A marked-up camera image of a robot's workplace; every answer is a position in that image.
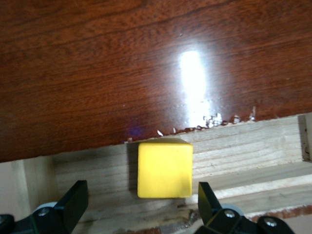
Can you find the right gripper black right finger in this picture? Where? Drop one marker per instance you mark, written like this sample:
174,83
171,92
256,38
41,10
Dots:
219,221

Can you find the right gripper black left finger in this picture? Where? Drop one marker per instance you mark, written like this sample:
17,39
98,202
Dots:
70,209

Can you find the yellow block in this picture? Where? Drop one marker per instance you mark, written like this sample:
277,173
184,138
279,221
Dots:
165,170

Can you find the wooden drawer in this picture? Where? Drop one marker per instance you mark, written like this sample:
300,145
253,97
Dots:
243,151

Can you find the brown paper table cover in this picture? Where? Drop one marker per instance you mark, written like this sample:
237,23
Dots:
5,190

